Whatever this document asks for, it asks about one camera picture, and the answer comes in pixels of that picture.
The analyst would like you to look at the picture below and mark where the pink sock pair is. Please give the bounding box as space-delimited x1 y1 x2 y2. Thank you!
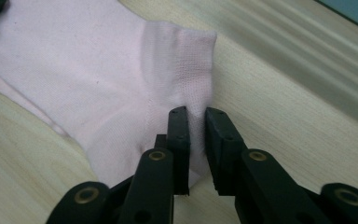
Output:
0 0 219 189

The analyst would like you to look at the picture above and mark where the blue perforated plastic basket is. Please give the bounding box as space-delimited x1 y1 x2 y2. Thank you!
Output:
314 0 358 36

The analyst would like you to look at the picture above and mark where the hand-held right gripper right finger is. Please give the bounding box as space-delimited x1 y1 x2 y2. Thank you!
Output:
204 106 250 197

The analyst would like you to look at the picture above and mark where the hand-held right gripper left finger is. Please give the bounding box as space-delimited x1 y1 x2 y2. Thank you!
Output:
166 105 191 197

